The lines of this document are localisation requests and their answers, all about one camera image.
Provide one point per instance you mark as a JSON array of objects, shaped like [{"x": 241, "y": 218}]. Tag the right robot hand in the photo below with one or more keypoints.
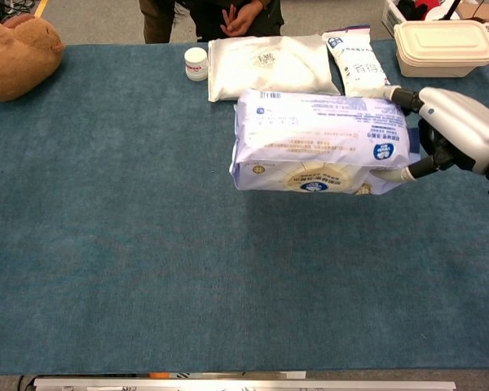
[{"x": 464, "y": 122}]

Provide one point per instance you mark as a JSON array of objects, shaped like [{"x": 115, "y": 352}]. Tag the blue and white wet wipe pack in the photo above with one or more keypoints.
[{"x": 318, "y": 138}]

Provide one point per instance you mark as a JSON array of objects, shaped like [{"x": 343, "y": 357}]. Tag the beige lidded food container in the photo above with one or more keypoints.
[{"x": 444, "y": 49}]

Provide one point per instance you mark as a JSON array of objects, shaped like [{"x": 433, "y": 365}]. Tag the cardboard box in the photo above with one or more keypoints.
[{"x": 483, "y": 9}]

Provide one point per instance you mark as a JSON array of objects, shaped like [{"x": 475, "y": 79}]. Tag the white pouch with black print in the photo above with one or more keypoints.
[{"x": 358, "y": 65}]

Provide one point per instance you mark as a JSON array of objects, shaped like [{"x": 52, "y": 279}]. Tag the white storage bin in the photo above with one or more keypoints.
[{"x": 391, "y": 16}]

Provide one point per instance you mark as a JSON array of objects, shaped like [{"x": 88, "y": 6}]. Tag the large white plastic bag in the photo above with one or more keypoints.
[{"x": 269, "y": 65}]

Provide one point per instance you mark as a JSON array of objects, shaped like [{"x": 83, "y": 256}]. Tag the small white jar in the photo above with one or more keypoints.
[{"x": 196, "y": 64}]

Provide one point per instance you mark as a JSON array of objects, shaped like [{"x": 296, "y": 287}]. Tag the person in dark clothes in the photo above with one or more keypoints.
[{"x": 203, "y": 20}]

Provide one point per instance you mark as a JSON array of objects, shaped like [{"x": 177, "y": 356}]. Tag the teal table cloth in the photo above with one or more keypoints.
[{"x": 146, "y": 244}]

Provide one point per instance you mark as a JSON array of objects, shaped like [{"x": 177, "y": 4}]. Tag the brown plush toy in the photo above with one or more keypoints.
[{"x": 18, "y": 61}]

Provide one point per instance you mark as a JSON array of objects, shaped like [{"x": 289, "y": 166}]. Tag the aluminium rail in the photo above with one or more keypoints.
[{"x": 244, "y": 384}]

